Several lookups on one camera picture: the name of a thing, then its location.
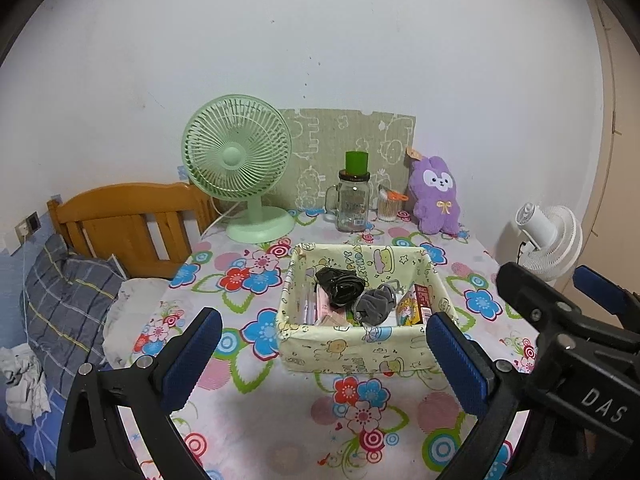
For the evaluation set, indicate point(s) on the green desk fan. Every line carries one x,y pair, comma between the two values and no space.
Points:
235,152

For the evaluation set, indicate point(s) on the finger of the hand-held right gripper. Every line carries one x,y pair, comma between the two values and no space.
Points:
540,300
602,290

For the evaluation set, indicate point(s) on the green plastic cup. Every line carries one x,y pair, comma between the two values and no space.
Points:
356,162

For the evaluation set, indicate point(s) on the yellow cartoon tissue pack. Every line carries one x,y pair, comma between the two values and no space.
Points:
412,310

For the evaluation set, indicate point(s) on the glass jar mug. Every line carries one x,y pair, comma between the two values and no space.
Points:
352,207

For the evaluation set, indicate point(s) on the wooden headboard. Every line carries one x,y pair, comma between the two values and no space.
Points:
120,215

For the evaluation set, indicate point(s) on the green patterned board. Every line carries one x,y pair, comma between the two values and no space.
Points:
345,130

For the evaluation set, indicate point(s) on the wall socket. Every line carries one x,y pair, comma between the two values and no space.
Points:
27,225

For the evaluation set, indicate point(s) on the purple plush bunny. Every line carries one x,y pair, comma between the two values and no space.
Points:
435,200

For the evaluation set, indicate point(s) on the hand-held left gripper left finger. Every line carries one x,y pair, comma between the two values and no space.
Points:
192,355

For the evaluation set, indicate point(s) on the grey white crumpled cloth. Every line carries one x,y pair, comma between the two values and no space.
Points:
22,385

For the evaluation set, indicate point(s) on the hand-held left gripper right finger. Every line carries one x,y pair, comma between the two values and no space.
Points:
457,360

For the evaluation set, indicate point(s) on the black plastic bag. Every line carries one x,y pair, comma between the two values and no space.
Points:
340,285

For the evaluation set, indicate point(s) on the white fan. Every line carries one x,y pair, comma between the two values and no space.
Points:
555,240

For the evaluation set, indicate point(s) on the blue checked bedsheet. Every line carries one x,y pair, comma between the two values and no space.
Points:
45,440

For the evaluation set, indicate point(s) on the clear striped plastic packet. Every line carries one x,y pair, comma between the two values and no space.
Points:
320,307

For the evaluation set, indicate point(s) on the floral tablecloth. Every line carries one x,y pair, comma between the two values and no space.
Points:
280,410

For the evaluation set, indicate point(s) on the cotton swab container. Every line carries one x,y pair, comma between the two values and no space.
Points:
387,207

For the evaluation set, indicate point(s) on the grey scrunchie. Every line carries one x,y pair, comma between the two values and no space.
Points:
375,307

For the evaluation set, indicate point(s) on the grey plaid pillow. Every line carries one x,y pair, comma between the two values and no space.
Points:
70,310

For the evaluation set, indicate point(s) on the beige door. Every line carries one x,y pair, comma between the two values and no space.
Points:
620,150

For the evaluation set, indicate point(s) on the yellow cartoon fabric storage box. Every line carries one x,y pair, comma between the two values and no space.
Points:
340,352

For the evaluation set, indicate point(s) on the white crumpled blanket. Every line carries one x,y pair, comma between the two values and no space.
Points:
140,305

